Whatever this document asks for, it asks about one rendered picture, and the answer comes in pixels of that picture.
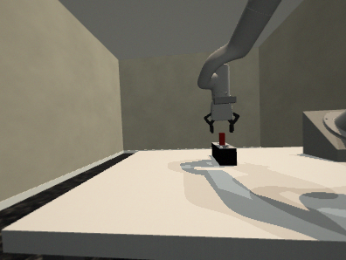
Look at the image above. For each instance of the beige block with square holes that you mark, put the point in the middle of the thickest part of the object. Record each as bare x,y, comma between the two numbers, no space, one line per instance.
224,155

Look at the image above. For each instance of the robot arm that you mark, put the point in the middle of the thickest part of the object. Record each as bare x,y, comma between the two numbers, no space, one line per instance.
215,75

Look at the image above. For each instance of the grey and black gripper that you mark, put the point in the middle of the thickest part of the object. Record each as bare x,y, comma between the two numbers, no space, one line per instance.
221,112

